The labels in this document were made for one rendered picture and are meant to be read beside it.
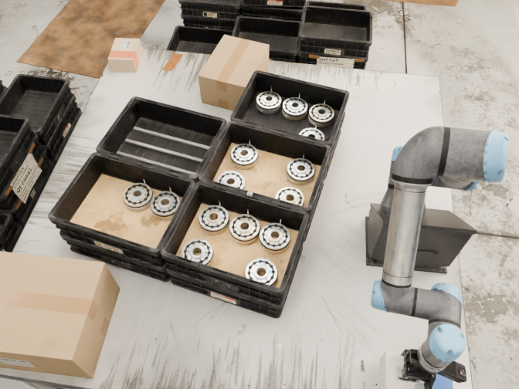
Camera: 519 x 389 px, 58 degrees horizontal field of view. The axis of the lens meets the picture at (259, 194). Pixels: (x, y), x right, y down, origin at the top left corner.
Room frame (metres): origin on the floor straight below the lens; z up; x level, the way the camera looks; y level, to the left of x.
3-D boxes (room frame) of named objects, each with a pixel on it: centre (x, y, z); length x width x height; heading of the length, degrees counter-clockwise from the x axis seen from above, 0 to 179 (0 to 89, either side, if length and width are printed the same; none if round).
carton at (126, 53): (1.86, 0.65, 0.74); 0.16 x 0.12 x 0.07; 177
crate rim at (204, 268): (0.75, 0.07, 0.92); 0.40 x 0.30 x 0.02; 71
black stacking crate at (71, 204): (0.88, 0.45, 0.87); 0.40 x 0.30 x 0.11; 71
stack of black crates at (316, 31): (2.32, -0.43, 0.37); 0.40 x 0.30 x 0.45; 82
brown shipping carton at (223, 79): (1.67, 0.11, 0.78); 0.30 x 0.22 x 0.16; 161
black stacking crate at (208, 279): (0.75, 0.07, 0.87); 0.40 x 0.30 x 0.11; 71
